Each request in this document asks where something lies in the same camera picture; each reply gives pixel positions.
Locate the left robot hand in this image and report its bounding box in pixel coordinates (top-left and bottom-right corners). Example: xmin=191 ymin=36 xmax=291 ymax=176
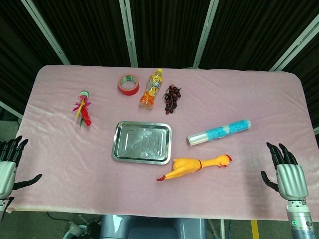
xmin=0 ymin=135 xmax=43 ymax=199

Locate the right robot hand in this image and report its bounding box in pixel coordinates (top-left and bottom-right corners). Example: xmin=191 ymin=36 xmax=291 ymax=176
xmin=261 ymin=142 xmax=309 ymax=200

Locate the yellow rubber chicken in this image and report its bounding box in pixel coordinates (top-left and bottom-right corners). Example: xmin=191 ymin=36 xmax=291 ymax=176
xmin=156 ymin=154 xmax=234 ymax=182

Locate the pink tablecloth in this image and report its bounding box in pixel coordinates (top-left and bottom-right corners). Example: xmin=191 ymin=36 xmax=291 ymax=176
xmin=9 ymin=65 xmax=319 ymax=222

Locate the cling film roll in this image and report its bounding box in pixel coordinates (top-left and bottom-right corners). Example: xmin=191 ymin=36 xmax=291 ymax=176
xmin=187 ymin=119 xmax=252 ymax=147

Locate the colourful feather shuttlecock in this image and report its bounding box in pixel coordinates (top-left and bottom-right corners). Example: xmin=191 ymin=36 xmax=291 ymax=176
xmin=72 ymin=91 xmax=92 ymax=127

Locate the black pleated partition panel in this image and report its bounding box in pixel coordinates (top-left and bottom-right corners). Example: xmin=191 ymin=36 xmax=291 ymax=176
xmin=0 ymin=0 xmax=62 ymax=113
xmin=32 ymin=0 xmax=132 ymax=67
xmin=199 ymin=0 xmax=319 ymax=72
xmin=129 ymin=0 xmax=212 ymax=69

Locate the silver metal tray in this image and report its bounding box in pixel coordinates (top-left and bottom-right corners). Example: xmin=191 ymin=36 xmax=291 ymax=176
xmin=111 ymin=120 xmax=173 ymax=165

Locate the purple grape bunch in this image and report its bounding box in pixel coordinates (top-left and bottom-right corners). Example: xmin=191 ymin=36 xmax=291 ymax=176
xmin=162 ymin=84 xmax=182 ymax=115

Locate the grey-blue robot torso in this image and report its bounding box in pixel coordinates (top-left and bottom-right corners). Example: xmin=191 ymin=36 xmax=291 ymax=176
xmin=99 ymin=214 xmax=207 ymax=239

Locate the red tape roll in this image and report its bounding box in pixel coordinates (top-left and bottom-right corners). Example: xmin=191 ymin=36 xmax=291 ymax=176
xmin=117 ymin=74 xmax=140 ymax=96

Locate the orange juice bottle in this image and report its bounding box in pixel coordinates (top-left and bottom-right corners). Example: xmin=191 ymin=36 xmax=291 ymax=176
xmin=139 ymin=68 xmax=164 ymax=110

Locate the white partition post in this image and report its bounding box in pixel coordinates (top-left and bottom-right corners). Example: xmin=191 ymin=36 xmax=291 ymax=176
xmin=21 ymin=0 xmax=71 ymax=65
xmin=0 ymin=100 xmax=23 ymax=120
xmin=193 ymin=0 xmax=220 ymax=68
xmin=269 ymin=18 xmax=319 ymax=72
xmin=119 ymin=0 xmax=139 ymax=68

